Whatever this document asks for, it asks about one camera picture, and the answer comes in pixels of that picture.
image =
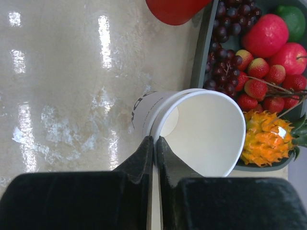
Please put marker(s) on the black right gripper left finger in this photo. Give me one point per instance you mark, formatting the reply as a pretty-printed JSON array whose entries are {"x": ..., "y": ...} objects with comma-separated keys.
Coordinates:
[{"x": 120, "y": 199}]

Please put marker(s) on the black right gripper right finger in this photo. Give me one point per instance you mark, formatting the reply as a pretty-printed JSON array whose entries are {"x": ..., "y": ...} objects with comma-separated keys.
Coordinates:
[{"x": 227, "y": 203}]

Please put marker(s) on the white paper coffee cup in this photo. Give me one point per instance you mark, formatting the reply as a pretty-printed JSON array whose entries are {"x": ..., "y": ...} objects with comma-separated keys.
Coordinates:
[{"x": 198, "y": 136}]

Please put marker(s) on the orange plastic pineapple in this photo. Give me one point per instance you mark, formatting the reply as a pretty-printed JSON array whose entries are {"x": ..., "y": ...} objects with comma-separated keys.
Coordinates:
[{"x": 270, "y": 139}]

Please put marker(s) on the red apple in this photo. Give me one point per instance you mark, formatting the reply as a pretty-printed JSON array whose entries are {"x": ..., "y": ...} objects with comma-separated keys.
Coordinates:
[
  {"x": 266, "y": 37},
  {"x": 292, "y": 56}
]

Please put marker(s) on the red plastic cup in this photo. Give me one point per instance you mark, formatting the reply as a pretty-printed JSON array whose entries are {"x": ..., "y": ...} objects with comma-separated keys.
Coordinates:
[{"x": 175, "y": 12}]

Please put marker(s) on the dark red grape bunch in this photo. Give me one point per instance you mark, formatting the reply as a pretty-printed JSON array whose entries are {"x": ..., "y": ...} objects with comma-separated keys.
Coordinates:
[{"x": 232, "y": 19}]

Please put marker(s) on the dark green fruit tray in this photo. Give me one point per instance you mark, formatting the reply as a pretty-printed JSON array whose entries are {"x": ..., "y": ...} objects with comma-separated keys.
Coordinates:
[{"x": 199, "y": 76}]

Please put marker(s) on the green lime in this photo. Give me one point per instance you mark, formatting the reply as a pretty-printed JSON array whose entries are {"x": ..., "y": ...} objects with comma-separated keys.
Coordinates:
[{"x": 294, "y": 19}]

